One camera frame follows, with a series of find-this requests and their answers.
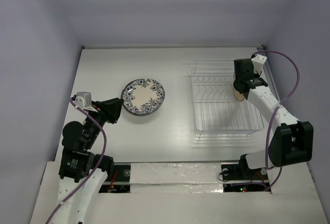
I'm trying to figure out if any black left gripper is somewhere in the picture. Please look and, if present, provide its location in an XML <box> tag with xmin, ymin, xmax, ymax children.
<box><xmin>84</xmin><ymin>97</ymin><xmax>124</xmax><ymax>148</ymax></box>

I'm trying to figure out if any yellow plate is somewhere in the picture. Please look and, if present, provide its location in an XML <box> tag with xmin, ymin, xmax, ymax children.
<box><xmin>233</xmin><ymin>73</ymin><xmax>245</xmax><ymax>102</ymax></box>

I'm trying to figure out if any blue floral patterned plate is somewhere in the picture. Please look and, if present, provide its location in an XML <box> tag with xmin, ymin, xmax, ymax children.
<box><xmin>121</xmin><ymin>78</ymin><xmax>165</xmax><ymax>116</ymax></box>

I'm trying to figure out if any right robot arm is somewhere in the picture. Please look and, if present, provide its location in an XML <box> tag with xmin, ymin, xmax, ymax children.
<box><xmin>233</xmin><ymin>55</ymin><xmax>314</xmax><ymax>179</ymax></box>

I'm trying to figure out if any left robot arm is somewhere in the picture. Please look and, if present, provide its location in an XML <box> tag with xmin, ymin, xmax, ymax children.
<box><xmin>50</xmin><ymin>92</ymin><xmax>123</xmax><ymax>223</ymax></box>

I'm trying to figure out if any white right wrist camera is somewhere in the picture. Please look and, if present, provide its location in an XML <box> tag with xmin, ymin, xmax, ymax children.
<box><xmin>251</xmin><ymin>54</ymin><xmax>268</xmax><ymax>76</ymax></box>

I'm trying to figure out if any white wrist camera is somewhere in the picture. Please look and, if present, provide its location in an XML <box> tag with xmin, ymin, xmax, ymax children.
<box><xmin>251</xmin><ymin>54</ymin><xmax>268</xmax><ymax>76</ymax></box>
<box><xmin>73</xmin><ymin>92</ymin><xmax>98</xmax><ymax>112</ymax></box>

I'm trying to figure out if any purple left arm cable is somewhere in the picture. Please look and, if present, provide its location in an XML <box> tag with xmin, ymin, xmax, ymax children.
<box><xmin>45</xmin><ymin>100</ymin><xmax>108</xmax><ymax>224</ymax></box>

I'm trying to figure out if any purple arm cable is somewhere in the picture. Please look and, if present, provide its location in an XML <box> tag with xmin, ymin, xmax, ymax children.
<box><xmin>45</xmin><ymin>100</ymin><xmax>108</xmax><ymax>224</ymax></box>
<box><xmin>254</xmin><ymin>51</ymin><xmax>301</xmax><ymax>191</ymax></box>

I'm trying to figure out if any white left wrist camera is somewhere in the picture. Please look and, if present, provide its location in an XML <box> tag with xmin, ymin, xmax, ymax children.
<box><xmin>73</xmin><ymin>92</ymin><xmax>98</xmax><ymax>112</ymax></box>

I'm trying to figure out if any white wire dish rack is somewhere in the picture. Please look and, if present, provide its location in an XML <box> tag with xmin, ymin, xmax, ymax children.
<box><xmin>190</xmin><ymin>60</ymin><xmax>264</xmax><ymax>139</ymax></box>

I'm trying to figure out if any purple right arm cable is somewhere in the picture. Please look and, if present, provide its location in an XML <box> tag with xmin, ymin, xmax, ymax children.
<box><xmin>254</xmin><ymin>51</ymin><xmax>301</xmax><ymax>191</ymax></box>

